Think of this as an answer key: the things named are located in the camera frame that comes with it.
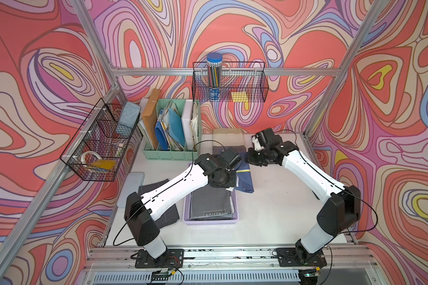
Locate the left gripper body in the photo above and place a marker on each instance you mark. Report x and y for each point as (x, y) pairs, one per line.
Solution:
(227, 180)

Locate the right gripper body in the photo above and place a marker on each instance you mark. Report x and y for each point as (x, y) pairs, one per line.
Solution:
(258, 157)

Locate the navy striped pillowcase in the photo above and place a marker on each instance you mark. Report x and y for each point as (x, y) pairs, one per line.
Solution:
(244, 181)

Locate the purple plastic basket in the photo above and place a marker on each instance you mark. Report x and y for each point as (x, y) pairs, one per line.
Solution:
(206, 222)

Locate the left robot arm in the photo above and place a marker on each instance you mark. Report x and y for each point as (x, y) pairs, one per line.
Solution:
(142, 211)

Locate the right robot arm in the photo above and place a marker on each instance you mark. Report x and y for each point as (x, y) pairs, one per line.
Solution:
(341, 204)

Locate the beige grey folded pillowcase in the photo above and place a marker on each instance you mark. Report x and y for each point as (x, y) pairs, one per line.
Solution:
(229, 137)

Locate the yellow pad in basket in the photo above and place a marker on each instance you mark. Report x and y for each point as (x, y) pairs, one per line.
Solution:
(103, 165)

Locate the yellow sticky notes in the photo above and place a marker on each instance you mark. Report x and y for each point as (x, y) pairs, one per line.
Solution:
(239, 97)

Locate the white binder in organizer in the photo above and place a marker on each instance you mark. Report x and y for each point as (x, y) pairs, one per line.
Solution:
(186, 122)

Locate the green file organizer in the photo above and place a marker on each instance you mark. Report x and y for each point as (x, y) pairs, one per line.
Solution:
(169, 112)

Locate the blue folder in organizer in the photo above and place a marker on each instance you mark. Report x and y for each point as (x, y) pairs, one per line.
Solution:
(161, 136)

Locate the light blue pencil case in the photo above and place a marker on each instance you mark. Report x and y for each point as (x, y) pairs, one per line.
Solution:
(132, 183)

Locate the brown envelope folder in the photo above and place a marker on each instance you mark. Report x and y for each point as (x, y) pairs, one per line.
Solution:
(149, 116)

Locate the blue pencil tube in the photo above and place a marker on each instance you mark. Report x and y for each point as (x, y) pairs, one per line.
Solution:
(214, 65)

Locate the grey blue sponge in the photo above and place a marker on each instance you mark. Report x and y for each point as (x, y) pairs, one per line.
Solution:
(128, 118)

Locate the white tape roll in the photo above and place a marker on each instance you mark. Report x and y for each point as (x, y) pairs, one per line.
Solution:
(89, 157)

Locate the black wire basket back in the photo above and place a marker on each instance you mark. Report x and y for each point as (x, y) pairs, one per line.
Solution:
(236, 76)

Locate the black wire basket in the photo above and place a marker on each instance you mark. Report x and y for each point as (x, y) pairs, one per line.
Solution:
(97, 134)
(236, 76)

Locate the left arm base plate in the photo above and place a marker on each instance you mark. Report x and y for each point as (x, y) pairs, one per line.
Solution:
(172, 258)

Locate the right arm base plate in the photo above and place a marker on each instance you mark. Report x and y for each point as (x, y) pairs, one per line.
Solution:
(297, 257)

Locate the black wire basket left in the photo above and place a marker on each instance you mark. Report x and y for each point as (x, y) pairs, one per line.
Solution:
(97, 134)

